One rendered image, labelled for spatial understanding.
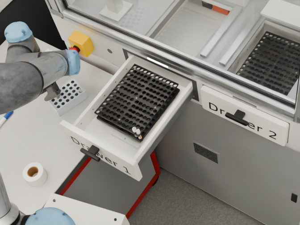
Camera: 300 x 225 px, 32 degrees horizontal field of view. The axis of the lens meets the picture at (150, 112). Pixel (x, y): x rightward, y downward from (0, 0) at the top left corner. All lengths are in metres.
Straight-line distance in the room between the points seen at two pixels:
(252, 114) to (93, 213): 0.55
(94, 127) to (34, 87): 0.56
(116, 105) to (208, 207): 0.93
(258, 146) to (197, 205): 0.76
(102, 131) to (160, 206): 0.84
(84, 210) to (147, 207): 0.91
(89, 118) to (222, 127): 0.45
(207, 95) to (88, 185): 0.57
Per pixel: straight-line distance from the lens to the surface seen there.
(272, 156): 1.75
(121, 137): 1.65
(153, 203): 2.46
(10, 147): 1.86
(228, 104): 1.59
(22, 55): 1.55
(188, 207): 2.43
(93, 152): 1.57
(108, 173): 1.98
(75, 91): 1.88
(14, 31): 1.59
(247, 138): 1.74
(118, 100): 1.66
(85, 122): 1.70
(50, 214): 1.34
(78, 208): 1.58
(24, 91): 1.16
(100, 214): 1.56
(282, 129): 1.54
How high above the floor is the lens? 2.23
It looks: 55 degrees down
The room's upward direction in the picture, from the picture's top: 16 degrees counter-clockwise
